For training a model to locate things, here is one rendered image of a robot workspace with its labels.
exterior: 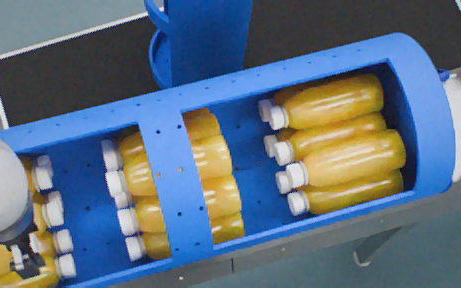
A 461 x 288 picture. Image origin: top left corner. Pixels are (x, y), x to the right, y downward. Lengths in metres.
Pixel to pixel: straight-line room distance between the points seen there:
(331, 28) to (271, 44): 0.20
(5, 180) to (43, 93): 1.55
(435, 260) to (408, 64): 1.30
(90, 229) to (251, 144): 0.33
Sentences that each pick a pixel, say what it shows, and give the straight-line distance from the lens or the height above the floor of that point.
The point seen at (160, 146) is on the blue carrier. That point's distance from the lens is 1.13.
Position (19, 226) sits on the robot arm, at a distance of 0.97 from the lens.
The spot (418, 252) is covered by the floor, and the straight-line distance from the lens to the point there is 2.45.
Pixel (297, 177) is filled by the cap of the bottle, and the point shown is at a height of 1.12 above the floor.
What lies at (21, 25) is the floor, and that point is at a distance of 2.66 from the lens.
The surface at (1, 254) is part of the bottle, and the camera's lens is 1.22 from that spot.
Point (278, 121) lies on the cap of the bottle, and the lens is 1.27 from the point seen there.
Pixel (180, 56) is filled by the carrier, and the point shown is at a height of 0.46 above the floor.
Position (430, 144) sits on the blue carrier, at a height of 1.20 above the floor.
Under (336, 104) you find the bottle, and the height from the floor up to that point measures 1.13.
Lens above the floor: 2.29
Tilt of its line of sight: 70 degrees down
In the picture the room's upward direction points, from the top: 9 degrees clockwise
